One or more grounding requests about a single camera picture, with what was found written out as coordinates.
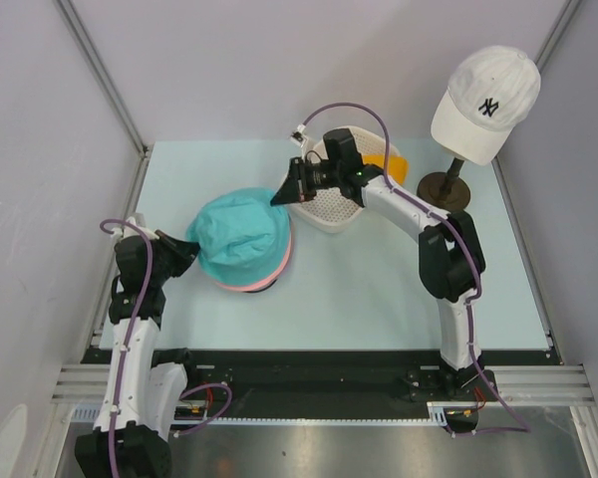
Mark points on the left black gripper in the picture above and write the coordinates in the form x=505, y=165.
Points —
x=184, y=252

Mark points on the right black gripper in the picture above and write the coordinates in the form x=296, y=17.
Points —
x=297, y=186

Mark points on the teal hat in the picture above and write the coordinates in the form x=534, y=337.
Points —
x=238, y=230

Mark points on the pink bucket hat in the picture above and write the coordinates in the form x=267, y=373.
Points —
x=260, y=274

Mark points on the orange hat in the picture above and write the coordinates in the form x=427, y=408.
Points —
x=398, y=166

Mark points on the white hat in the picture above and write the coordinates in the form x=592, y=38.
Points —
x=488, y=95

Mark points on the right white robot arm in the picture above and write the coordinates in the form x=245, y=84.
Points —
x=450, y=257

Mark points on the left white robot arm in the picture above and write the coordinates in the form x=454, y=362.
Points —
x=130, y=435

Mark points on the white plastic basket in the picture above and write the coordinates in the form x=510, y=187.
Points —
x=329, y=211

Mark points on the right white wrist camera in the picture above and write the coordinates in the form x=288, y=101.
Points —
x=300, y=137

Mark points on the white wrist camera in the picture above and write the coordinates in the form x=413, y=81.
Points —
x=134, y=221
x=300, y=137

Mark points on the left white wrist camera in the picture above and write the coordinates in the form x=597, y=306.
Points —
x=134, y=221

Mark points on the black wire hat stand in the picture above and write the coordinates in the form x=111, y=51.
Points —
x=261, y=289

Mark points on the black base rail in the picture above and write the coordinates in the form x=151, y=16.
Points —
x=352, y=386

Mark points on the aluminium frame rail left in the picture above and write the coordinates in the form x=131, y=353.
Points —
x=81, y=383

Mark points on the aluminium frame rail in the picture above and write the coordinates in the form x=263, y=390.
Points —
x=544, y=385
x=81, y=383

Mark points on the white cable duct left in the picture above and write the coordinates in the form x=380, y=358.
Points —
x=187, y=414

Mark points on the white cable duct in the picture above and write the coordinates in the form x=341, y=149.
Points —
x=187, y=414
x=445, y=411

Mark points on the white cable duct right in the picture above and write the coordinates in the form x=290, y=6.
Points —
x=445, y=411

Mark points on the aluminium frame rail right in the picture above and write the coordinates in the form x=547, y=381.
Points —
x=544, y=385

